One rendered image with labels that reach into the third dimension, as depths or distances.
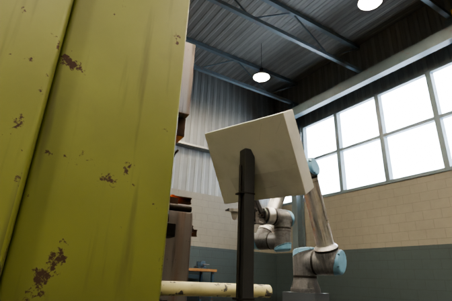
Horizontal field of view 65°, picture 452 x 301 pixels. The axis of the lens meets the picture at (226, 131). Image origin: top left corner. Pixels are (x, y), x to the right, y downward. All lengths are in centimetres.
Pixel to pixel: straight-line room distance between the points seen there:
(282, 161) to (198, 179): 954
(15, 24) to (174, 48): 56
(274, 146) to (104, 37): 73
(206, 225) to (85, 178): 950
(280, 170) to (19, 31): 92
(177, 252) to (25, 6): 104
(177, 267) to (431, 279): 768
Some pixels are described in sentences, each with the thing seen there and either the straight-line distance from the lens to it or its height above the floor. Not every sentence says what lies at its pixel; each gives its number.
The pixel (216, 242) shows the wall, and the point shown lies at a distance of 1075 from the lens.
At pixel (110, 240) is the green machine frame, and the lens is 118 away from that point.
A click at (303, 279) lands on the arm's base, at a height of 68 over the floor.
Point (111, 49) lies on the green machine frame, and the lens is 139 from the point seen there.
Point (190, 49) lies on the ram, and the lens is 185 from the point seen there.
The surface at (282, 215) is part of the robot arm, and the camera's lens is 195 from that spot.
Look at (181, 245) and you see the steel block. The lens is 154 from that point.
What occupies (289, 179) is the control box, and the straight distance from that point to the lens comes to 120.
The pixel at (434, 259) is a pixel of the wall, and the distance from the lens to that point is 884.
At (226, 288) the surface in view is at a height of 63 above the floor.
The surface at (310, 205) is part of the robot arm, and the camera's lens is 233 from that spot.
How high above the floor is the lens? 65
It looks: 23 degrees up
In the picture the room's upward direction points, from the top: 2 degrees clockwise
